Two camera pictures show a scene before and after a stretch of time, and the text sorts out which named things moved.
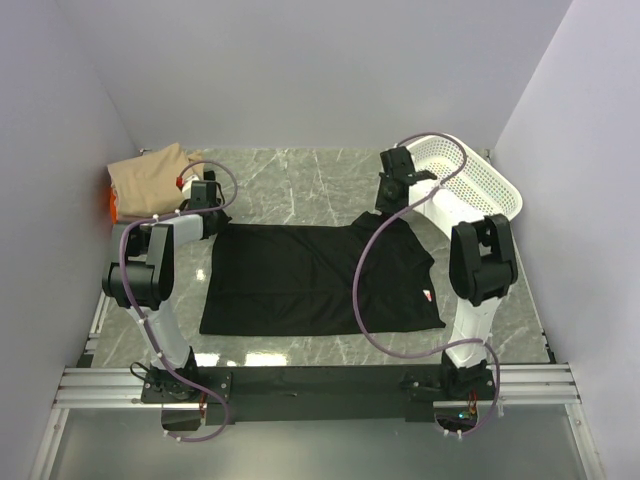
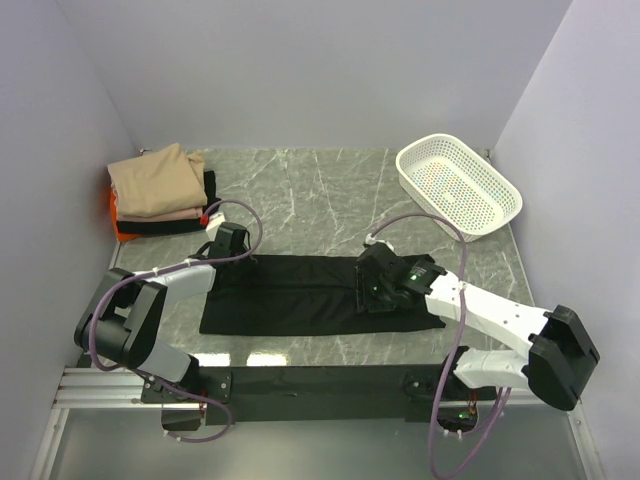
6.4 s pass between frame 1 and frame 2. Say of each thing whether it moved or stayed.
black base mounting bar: stayed
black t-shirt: moved
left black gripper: moved
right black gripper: moved
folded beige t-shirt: stayed
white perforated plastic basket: stayed
